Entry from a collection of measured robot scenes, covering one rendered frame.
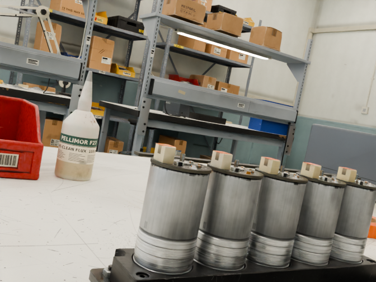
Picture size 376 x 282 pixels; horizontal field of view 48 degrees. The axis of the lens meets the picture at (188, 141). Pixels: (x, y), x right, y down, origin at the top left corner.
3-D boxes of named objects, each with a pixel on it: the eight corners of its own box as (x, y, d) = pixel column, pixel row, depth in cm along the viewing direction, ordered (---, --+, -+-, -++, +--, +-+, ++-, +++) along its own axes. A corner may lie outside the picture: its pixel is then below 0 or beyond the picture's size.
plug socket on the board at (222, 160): (234, 170, 18) (238, 155, 18) (219, 169, 17) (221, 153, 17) (224, 166, 19) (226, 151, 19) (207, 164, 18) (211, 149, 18)
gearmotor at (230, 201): (251, 288, 18) (275, 175, 18) (206, 292, 17) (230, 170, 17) (219, 265, 21) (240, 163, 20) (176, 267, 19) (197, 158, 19)
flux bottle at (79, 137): (52, 177, 37) (70, 66, 37) (55, 170, 41) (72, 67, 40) (90, 183, 38) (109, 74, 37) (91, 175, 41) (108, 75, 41)
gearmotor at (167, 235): (198, 293, 17) (223, 170, 17) (144, 299, 16) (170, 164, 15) (169, 268, 19) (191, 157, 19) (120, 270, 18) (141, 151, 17)
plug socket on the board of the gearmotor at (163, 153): (179, 165, 16) (182, 148, 16) (159, 163, 16) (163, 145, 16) (169, 160, 17) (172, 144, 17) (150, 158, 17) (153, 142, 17)
